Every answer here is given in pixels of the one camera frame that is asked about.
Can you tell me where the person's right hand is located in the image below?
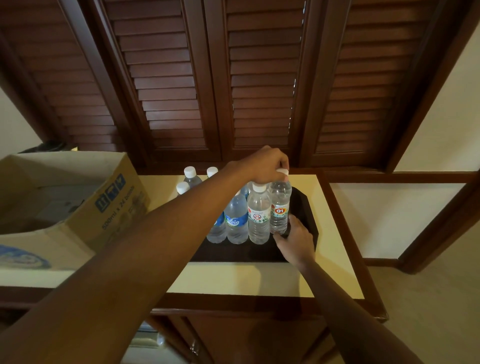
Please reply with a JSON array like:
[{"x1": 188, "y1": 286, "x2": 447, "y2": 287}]
[{"x1": 272, "y1": 214, "x2": 317, "y2": 271}]

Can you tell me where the person's left hand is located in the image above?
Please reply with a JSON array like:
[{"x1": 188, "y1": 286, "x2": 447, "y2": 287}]
[{"x1": 230, "y1": 145, "x2": 290, "y2": 185}]

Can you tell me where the orange label water bottle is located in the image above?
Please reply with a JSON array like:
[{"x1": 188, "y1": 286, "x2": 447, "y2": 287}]
[{"x1": 268, "y1": 167, "x2": 293, "y2": 236}]

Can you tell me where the black plastic tray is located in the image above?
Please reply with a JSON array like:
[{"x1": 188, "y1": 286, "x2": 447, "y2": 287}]
[{"x1": 189, "y1": 185, "x2": 320, "y2": 263}]

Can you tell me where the brown cardboard box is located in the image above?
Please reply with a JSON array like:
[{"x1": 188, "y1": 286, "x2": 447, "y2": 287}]
[{"x1": 0, "y1": 151, "x2": 152, "y2": 272}]

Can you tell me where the person's left forearm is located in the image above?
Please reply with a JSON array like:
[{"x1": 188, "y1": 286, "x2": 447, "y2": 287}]
[{"x1": 0, "y1": 163, "x2": 248, "y2": 364}]

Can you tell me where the person's right forearm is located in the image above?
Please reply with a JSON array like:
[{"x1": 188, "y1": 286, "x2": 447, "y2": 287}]
[{"x1": 299, "y1": 258, "x2": 425, "y2": 364}]

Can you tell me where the wooden cabinet with cream top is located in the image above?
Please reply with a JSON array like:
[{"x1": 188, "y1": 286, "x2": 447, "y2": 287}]
[{"x1": 0, "y1": 170, "x2": 390, "y2": 364}]

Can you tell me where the brown louvered wooden shutter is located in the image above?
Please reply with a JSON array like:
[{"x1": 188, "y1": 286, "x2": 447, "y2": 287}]
[
  {"x1": 313, "y1": 0, "x2": 440, "y2": 155},
  {"x1": 224, "y1": 0, "x2": 307, "y2": 149},
  {"x1": 0, "y1": 0, "x2": 123, "y2": 153},
  {"x1": 103, "y1": 0, "x2": 209, "y2": 151}
]

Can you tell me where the black steel electric kettle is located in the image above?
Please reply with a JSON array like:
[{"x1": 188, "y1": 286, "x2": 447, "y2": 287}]
[{"x1": 18, "y1": 140, "x2": 78, "y2": 154}]

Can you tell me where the brown wooden wall rail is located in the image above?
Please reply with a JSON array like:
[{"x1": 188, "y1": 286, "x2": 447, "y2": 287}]
[{"x1": 322, "y1": 170, "x2": 477, "y2": 185}]

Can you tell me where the brown wooden door frame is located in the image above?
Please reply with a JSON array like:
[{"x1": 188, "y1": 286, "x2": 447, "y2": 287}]
[{"x1": 397, "y1": 176, "x2": 480, "y2": 275}]

